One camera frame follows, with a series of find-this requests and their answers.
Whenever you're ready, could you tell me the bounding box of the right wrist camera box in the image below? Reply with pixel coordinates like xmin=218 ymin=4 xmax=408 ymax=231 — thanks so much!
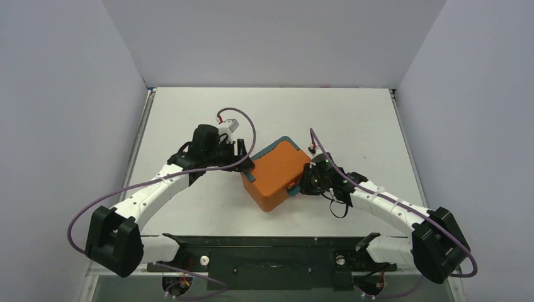
xmin=308 ymin=142 xmax=317 ymax=155

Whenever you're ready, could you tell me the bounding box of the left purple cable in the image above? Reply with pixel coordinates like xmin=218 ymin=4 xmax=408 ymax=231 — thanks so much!
xmin=66 ymin=107 xmax=258 ymax=301

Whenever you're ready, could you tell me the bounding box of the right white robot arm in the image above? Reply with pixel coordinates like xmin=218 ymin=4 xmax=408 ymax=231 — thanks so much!
xmin=299 ymin=154 xmax=470 ymax=284

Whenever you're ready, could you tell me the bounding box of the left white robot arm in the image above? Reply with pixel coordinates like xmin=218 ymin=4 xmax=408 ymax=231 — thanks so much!
xmin=84 ymin=119 xmax=254 ymax=277

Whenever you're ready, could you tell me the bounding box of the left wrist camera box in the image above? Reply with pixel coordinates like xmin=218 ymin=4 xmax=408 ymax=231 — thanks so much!
xmin=217 ymin=118 xmax=239 ymax=137

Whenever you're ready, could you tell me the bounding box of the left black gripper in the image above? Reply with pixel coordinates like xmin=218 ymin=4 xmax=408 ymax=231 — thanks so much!
xmin=205 ymin=138 xmax=254 ymax=172

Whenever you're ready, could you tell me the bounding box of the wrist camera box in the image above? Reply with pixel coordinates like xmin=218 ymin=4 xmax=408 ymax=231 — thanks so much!
xmin=308 ymin=142 xmax=317 ymax=155
xmin=217 ymin=118 xmax=239 ymax=137

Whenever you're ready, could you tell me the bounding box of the orange plastic medicine box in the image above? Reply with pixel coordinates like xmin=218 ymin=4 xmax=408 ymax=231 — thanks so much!
xmin=241 ymin=136 xmax=311 ymax=212

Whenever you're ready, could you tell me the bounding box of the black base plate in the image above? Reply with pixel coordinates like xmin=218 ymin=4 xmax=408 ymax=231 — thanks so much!
xmin=147 ymin=233 xmax=403 ymax=291

